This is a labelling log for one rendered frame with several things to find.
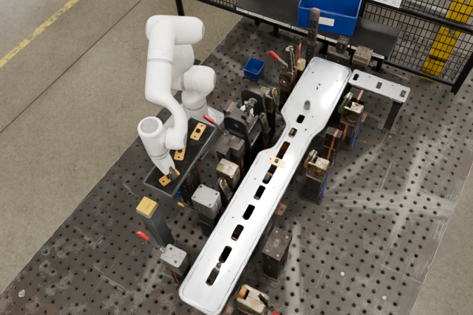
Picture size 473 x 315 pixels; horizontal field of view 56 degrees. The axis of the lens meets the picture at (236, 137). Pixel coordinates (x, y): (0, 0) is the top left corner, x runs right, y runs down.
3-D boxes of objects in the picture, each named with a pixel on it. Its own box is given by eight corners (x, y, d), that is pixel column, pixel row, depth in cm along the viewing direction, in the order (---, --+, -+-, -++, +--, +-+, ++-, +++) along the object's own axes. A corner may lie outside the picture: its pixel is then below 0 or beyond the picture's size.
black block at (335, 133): (333, 172, 231) (342, 142, 206) (314, 164, 234) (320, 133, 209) (339, 160, 235) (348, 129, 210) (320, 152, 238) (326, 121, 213)
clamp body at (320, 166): (319, 207, 221) (328, 175, 192) (296, 197, 224) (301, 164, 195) (326, 193, 225) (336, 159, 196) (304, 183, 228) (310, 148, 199)
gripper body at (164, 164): (141, 146, 164) (148, 161, 173) (158, 164, 159) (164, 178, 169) (158, 134, 166) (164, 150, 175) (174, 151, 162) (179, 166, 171)
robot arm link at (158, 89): (194, 66, 160) (188, 150, 159) (151, 63, 162) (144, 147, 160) (189, 60, 151) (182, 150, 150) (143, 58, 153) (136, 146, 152)
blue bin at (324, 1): (352, 36, 236) (357, 18, 225) (295, 26, 242) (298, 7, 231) (357, 15, 244) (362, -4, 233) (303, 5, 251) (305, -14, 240)
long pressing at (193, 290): (222, 323, 167) (222, 323, 166) (172, 294, 174) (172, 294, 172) (354, 69, 229) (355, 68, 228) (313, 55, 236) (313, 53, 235)
